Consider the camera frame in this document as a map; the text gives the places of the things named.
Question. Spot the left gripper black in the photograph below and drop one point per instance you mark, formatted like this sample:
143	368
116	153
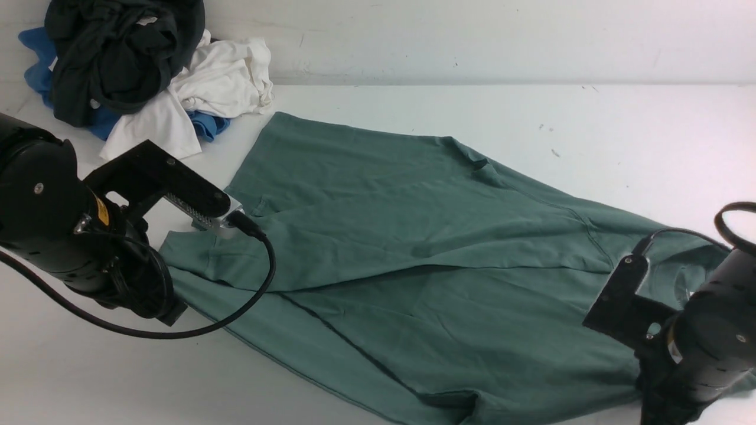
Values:
140	276

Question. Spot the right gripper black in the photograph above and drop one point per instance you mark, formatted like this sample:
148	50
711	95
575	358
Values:
664	398

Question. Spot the green long-sleeved shirt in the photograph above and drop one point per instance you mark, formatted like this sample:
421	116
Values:
429	284

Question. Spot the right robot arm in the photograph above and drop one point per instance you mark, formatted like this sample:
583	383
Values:
705	349

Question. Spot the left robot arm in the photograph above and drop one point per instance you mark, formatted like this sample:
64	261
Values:
53	220

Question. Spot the white garment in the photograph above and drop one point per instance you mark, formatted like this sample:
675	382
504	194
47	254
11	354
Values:
226	79

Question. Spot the dark green-black garment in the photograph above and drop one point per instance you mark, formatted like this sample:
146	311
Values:
119	54

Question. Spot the blue garment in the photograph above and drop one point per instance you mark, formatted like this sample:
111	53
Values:
38	78

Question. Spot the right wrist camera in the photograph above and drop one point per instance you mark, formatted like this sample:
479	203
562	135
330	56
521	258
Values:
620	313

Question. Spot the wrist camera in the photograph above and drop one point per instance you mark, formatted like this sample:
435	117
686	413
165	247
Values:
620	313
146	174

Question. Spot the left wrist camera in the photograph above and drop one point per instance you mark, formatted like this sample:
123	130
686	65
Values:
146	174

